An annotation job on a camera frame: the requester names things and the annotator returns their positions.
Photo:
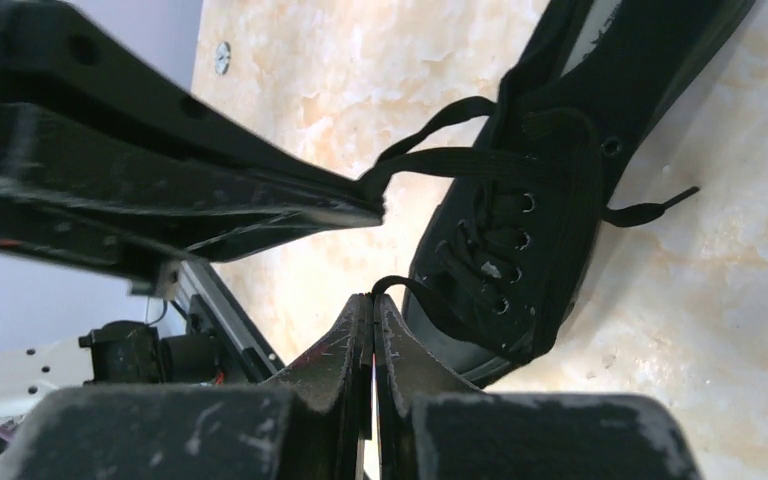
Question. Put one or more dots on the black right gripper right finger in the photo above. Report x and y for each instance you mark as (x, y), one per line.
(409, 379)

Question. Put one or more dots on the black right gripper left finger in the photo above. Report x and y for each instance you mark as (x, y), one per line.
(318, 409)

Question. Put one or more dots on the aluminium frame rail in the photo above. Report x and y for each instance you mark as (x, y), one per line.
(210, 308)

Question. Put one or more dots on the black shoelace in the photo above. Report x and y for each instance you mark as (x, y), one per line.
(450, 159)

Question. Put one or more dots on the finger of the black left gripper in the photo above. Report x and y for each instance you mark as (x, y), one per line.
(75, 197)
(54, 57)

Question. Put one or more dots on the black canvas sneaker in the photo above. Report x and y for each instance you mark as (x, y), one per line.
(622, 64)

